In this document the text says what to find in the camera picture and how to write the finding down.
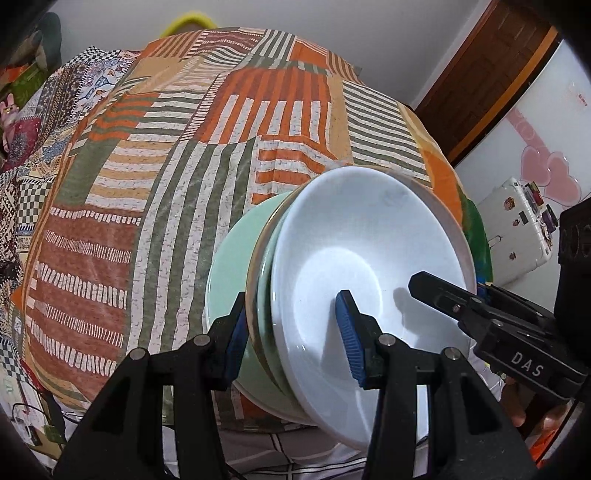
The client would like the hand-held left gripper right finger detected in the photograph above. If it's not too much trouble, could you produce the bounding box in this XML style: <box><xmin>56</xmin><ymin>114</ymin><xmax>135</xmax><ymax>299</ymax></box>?
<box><xmin>335</xmin><ymin>290</ymin><xmax>539</xmax><ymax>480</ymax></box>

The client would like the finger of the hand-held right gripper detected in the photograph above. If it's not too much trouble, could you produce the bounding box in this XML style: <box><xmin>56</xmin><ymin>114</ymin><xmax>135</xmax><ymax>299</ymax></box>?
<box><xmin>408</xmin><ymin>271</ymin><xmax>551</xmax><ymax>343</ymax></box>
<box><xmin>477</xmin><ymin>283</ymin><xmax>556</xmax><ymax>325</ymax></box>

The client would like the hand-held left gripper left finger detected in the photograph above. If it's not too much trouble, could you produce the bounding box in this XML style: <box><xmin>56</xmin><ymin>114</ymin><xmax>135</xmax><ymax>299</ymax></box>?
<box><xmin>53</xmin><ymin>292</ymin><xmax>250</xmax><ymax>480</ymax></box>

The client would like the pink bowl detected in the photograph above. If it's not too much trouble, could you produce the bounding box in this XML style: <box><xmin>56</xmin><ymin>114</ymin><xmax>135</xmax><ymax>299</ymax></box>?
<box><xmin>247</xmin><ymin>164</ymin><xmax>478</xmax><ymax>370</ymax></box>

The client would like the green bowl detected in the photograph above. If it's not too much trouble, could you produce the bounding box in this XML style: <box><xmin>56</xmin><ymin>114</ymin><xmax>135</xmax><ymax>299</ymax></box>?
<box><xmin>259</xmin><ymin>191</ymin><xmax>305</xmax><ymax>409</ymax></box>

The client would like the green plate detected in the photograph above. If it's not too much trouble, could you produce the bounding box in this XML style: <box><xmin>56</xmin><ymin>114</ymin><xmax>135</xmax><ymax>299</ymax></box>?
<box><xmin>205</xmin><ymin>191</ymin><xmax>319</xmax><ymax>428</ymax></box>

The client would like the white spotted bowl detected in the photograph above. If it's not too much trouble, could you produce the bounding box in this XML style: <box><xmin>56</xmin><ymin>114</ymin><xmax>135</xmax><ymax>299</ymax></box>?
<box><xmin>270</xmin><ymin>166</ymin><xmax>476</xmax><ymax>450</ymax></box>

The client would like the person's right hand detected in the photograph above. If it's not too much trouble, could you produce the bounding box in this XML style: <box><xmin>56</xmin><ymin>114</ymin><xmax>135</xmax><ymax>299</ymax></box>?
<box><xmin>502</xmin><ymin>382</ymin><xmax>570</xmax><ymax>431</ymax></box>

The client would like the white suitcase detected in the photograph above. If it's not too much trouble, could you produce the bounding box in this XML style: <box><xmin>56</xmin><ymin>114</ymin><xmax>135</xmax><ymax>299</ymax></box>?
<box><xmin>475</xmin><ymin>176</ymin><xmax>555</xmax><ymax>288</ymax></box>

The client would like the orange cloth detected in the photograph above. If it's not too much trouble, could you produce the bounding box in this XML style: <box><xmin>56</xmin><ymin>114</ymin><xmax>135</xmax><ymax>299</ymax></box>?
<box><xmin>531</xmin><ymin>434</ymin><xmax>568</xmax><ymax>467</ymax></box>

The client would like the orange and green blanket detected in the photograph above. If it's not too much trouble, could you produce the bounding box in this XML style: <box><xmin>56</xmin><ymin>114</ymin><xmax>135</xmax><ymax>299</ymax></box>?
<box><xmin>416</xmin><ymin>104</ymin><xmax>492</xmax><ymax>282</ymax></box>

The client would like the white checked bed sheet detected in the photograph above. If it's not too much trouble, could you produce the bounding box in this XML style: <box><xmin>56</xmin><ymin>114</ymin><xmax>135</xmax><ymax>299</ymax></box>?
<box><xmin>159</xmin><ymin>351</ymin><xmax>506</xmax><ymax>480</ymax></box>

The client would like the striped patchwork cloth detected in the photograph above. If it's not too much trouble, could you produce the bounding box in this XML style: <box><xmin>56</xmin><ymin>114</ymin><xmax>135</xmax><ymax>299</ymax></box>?
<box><xmin>21</xmin><ymin>27</ymin><xmax>462</xmax><ymax>432</ymax></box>

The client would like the brown wooden door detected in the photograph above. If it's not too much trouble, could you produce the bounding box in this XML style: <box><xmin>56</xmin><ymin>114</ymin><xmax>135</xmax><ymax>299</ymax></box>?
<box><xmin>413</xmin><ymin>0</ymin><xmax>559</xmax><ymax>167</ymax></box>

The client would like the patterned quilt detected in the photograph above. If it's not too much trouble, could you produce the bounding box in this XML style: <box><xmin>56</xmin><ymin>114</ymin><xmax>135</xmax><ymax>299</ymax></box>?
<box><xmin>0</xmin><ymin>44</ymin><xmax>141</xmax><ymax>384</ymax></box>

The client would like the pink rabbit toy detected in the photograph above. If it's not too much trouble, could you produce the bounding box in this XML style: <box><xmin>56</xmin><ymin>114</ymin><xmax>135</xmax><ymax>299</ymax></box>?
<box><xmin>0</xmin><ymin>92</ymin><xmax>21</xmax><ymax>148</ymax></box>

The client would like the yellow hoop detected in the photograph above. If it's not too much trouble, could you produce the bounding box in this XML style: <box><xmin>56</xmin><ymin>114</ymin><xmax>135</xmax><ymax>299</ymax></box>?
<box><xmin>161</xmin><ymin>13</ymin><xmax>219</xmax><ymax>38</ymax></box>

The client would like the green bag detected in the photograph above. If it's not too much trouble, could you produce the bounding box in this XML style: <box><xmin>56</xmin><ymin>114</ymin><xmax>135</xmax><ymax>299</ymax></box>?
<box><xmin>0</xmin><ymin>65</ymin><xmax>47</xmax><ymax>107</ymax></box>

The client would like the grey plush pillow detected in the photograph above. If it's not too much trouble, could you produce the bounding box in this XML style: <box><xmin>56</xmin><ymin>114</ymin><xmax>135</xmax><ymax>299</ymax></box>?
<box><xmin>34</xmin><ymin>11</ymin><xmax>63</xmax><ymax>70</ymax></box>

